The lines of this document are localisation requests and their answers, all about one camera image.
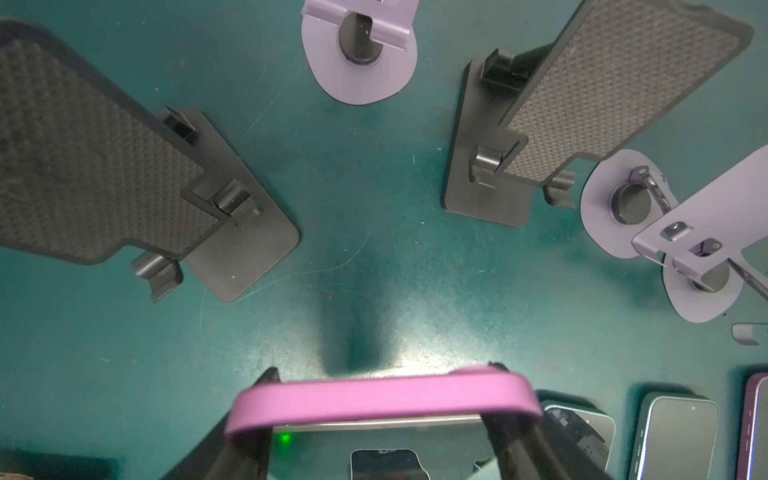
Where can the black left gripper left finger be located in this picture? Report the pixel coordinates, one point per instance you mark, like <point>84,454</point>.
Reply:
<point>216,456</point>

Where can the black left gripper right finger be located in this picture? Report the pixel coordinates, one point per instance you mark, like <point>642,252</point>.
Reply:
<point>529,445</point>

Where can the purple edged black phone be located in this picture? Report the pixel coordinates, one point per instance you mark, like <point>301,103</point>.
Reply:
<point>753,445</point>

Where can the black phone stand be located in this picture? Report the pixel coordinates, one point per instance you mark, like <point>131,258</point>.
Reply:
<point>87,171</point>
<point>614,70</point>

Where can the grey round phone stand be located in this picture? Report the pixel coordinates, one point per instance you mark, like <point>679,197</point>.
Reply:
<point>748,334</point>

